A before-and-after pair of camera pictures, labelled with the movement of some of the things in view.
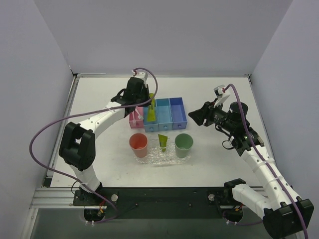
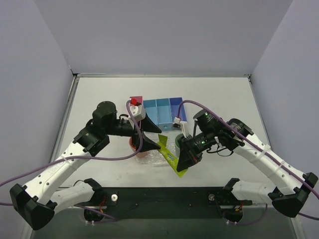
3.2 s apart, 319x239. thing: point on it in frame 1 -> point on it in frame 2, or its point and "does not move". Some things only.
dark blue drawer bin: (178, 113) does not move
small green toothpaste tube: (163, 141) does not move
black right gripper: (208, 115) -> (189, 148)
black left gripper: (146, 94) -> (136, 131)
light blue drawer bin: (164, 114) does not move
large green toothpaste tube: (151, 114) -> (171, 158)
